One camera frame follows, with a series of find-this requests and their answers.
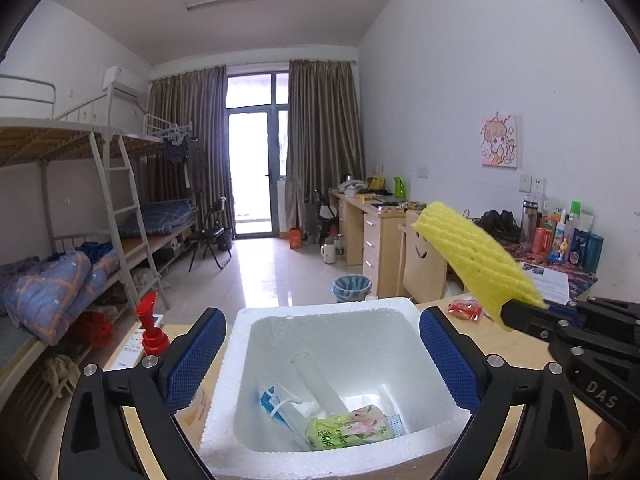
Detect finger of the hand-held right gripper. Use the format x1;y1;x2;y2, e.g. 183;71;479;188
542;296;640;331
500;299;601;346

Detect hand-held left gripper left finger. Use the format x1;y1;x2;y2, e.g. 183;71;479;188
57;307;227;480

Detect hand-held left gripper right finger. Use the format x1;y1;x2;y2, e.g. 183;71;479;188
419;307;588;480

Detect yellow foam net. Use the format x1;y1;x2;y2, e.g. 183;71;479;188
411;201;548;322

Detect blue face mask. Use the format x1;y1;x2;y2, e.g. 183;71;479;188
259;385;313;453

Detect white foam box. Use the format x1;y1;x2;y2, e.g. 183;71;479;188
199;296;473;480

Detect green snack packet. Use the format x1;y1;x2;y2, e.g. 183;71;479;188
305;404;393;453

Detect translucent white plastic tube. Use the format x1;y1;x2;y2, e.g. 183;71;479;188
290;351;347;413

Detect person's right hand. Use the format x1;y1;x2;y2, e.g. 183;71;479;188
590;417;635;475

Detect printed paper sheet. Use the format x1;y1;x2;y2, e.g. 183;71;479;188
517;260;571;306

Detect white lotion pump bottle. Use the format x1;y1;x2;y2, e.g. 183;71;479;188
135;291;223;441

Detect red snack packet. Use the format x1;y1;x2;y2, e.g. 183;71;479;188
447;297;486;322

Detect teal bottle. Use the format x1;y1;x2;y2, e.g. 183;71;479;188
584;233;605;272

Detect white remote control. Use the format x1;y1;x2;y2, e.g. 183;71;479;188
107;314;166;372

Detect dark blue bottle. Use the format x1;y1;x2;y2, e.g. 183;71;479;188
567;230;588;267

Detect yellow cartoon bottle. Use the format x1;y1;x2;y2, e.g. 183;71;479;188
552;220;571;263

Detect wooden chair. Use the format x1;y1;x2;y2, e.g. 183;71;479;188
402;210;448;303

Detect clear water bottle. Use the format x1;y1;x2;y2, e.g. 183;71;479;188
520;200;540;251

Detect red clothes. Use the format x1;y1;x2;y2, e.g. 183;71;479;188
75;310;115;348

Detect black headphones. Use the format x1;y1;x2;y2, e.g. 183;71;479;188
480;209;521;236

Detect blue trash bin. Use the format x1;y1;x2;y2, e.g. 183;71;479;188
332;274;373;303

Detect black folding chair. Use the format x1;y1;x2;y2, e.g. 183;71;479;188
189;196;233;272

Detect beige cloth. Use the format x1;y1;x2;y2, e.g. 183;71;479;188
42;355;81;398

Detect wooden desk with drawers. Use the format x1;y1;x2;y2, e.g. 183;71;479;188
328;187;426;298

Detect blue checked quilt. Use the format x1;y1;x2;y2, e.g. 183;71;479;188
0;247;121;346

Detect glass balcony door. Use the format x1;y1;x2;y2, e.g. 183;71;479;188
225;72;291;236

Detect hanging dark clothes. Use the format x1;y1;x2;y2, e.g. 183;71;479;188
162;135;206;201

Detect brown curtain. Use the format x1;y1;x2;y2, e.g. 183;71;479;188
285;59;366;233
147;65;236;241

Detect white metal bunk bed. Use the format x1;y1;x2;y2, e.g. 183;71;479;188
0;74;201;411

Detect white air conditioner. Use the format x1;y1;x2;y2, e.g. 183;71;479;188
102;66;141;98

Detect ceiling tube light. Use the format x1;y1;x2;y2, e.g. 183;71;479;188
186;0;289;11

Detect pink cartoon wall picture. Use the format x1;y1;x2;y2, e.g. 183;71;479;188
481;114;521;168

